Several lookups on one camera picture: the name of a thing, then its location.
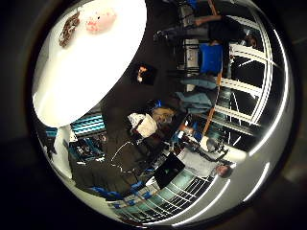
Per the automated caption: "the black box with orange item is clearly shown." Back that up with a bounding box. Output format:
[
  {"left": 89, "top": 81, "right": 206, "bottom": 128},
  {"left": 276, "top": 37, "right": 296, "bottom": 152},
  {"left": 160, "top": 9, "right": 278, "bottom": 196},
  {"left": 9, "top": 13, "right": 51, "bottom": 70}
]
[{"left": 132, "top": 62, "right": 157, "bottom": 86}]

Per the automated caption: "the blue storage rack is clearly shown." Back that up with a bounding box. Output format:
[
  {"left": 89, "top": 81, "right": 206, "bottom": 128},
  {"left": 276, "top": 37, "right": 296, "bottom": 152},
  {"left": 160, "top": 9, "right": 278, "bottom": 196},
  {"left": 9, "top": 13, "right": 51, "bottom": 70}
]
[{"left": 70, "top": 114, "right": 106, "bottom": 137}]

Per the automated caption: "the blue plastic chair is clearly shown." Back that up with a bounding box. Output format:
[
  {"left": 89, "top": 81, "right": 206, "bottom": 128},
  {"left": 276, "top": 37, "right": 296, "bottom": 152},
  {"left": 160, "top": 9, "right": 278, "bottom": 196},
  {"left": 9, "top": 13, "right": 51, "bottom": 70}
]
[{"left": 198, "top": 42, "right": 224, "bottom": 76}]

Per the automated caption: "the pink plush toy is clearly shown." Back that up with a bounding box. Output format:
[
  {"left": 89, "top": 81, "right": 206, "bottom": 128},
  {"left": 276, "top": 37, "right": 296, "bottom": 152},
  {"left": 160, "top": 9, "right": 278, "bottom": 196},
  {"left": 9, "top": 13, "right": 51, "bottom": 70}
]
[{"left": 85, "top": 9, "right": 118, "bottom": 34}]

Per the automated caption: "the seated person in black shirt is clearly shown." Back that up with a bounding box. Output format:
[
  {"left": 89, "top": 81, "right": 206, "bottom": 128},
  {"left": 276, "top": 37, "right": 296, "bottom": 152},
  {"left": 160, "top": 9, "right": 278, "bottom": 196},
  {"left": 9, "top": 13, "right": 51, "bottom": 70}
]
[{"left": 153, "top": 13, "right": 260, "bottom": 49}]

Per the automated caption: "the black laptop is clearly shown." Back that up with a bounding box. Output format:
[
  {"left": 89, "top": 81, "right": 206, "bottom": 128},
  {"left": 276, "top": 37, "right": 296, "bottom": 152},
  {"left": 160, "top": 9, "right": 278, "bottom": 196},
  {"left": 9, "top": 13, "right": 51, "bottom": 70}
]
[{"left": 153, "top": 152, "right": 186, "bottom": 190}]

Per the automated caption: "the brown and white plush toy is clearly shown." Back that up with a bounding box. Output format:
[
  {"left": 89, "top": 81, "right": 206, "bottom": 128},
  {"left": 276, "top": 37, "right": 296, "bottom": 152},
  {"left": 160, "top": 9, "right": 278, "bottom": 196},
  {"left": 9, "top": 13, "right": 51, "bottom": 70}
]
[{"left": 58, "top": 11, "right": 81, "bottom": 48}]

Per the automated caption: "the person with blond hair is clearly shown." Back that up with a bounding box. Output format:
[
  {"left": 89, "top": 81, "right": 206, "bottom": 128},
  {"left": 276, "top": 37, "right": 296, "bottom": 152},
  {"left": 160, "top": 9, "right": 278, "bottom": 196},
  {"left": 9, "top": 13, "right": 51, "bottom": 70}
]
[{"left": 106, "top": 106, "right": 180, "bottom": 167}]

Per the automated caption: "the grey-blue jacket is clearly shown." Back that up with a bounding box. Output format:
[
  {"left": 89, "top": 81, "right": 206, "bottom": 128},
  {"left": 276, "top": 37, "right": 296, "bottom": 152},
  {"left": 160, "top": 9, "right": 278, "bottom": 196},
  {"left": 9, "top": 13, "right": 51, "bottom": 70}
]
[
  {"left": 175, "top": 90, "right": 215, "bottom": 115},
  {"left": 180, "top": 78, "right": 219, "bottom": 91}
]

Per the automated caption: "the orange wooden pole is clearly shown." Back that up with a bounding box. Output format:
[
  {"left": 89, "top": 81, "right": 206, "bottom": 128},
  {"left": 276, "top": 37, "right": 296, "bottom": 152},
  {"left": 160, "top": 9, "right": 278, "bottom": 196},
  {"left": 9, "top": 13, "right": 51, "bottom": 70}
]
[{"left": 201, "top": 71, "right": 224, "bottom": 135}]

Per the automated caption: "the person in grey shirt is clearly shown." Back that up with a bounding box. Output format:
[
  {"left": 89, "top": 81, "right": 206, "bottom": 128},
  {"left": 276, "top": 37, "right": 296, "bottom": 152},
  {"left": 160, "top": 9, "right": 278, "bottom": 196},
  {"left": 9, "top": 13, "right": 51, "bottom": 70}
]
[{"left": 177, "top": 137, "right": 234, "bottom": 178}]

